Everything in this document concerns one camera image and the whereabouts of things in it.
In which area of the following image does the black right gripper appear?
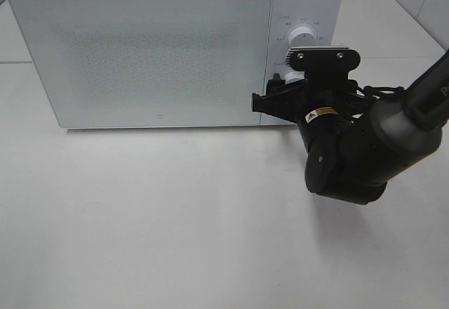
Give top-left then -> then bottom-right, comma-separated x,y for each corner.
251,73 -> 358,126

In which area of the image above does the white microwave knob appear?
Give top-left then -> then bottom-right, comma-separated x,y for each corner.
288,24 -> 318,48
284,71 -> 304,84

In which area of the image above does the white microwave door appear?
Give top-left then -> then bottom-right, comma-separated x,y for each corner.
9,0 -> 272,129

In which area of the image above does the white microwave oven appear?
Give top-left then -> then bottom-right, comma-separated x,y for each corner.
6,0 -> 343,133

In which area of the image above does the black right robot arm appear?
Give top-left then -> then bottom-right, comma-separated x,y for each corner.
252,46 -> 448,205

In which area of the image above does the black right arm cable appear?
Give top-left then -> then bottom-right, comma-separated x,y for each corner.
345,80 -> 406,120

